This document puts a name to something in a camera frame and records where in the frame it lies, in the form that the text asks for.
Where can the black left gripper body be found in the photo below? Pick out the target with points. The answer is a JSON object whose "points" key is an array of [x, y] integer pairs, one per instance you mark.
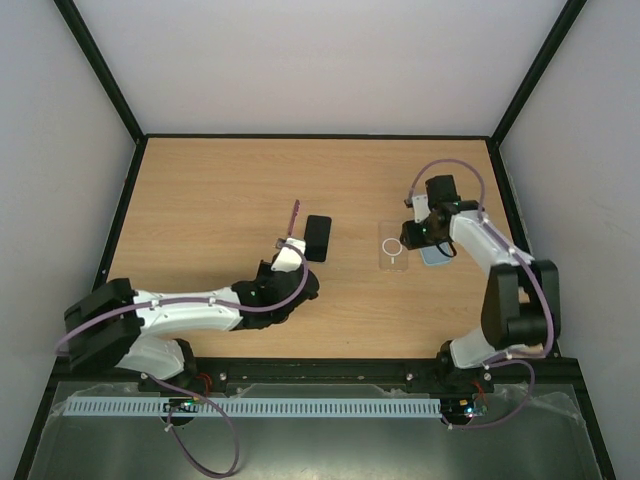
{"points": [[261, 272]]}

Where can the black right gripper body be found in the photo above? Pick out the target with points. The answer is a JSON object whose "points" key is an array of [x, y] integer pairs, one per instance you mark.
{"points": [[411, 234]]}

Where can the light blue phone case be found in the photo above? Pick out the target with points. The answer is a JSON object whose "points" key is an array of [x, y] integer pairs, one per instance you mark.
{"points": [[433, 256]]}

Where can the black smartphone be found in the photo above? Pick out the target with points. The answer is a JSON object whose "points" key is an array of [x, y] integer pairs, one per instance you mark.
{"points": [[316, 236], [293, 217]]}

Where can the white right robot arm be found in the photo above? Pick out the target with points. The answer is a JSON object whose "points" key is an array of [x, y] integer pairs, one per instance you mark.
{"points": [[520, 315]]}

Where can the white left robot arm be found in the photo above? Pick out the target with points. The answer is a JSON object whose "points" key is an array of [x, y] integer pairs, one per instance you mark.
{"points": [[119, 327]]}

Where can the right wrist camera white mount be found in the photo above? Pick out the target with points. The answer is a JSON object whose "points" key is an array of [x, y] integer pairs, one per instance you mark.
{"points": [[420, 207]]}

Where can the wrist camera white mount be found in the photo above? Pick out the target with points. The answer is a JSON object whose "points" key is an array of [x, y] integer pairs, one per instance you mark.
{"points": [[420, 207], [289, 257]]}

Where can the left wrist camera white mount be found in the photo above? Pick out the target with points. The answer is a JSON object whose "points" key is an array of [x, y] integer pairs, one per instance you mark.
{"points": [[289, 257]]}

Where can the white slotted cable duct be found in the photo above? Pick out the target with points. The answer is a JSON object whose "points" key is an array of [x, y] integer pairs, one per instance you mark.
{"points": [[254, 407]]}

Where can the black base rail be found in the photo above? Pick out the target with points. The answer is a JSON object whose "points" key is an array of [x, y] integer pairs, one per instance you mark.
{"points": [[435, 377]]}

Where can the black enclosure frame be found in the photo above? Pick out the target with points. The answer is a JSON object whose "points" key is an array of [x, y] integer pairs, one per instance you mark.
{"points": [[554, 370]]}

